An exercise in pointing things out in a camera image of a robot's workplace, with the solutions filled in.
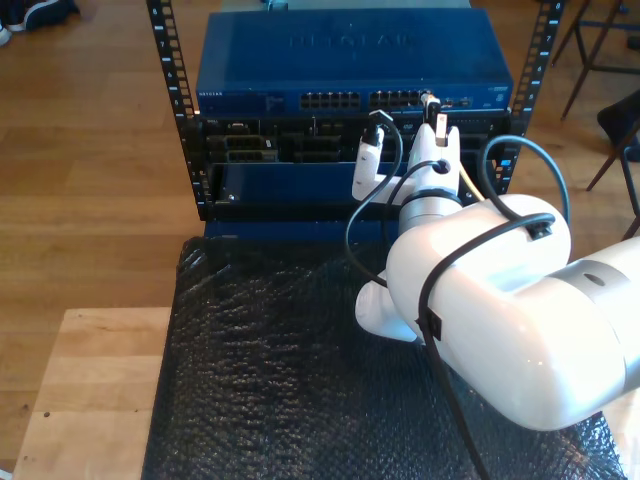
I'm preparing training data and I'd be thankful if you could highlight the yellow network cable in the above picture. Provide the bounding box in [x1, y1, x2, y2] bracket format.
[421, 88, 487, 205]

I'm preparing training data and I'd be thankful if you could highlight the black rack server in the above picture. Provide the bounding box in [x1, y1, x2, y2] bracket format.
[199, 115, 511, 164]

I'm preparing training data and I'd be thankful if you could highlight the black bubble wrap mat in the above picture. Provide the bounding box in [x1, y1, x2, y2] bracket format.
[141, 232, 626, 480]

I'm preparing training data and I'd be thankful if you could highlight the navy shoe with white sole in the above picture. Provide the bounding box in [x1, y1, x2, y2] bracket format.
[0, 0, 26, 32]
[22, 0, 81, 32]

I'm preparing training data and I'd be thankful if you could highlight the thin black cable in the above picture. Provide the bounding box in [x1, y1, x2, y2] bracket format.
[344, 108, 556, 480]
[382, 134, 572, 246]

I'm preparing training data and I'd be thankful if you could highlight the blue network switch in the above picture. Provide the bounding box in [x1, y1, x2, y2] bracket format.
[194, 7, 515, 117]

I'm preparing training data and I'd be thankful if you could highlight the black perforated rack post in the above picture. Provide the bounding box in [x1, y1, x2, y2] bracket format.
[492, 0, 569, 201]
[145, 0, 211, 221]

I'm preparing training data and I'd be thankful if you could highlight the blue rack base plate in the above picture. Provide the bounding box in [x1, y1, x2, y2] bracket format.
[203, 218, 401, 245]

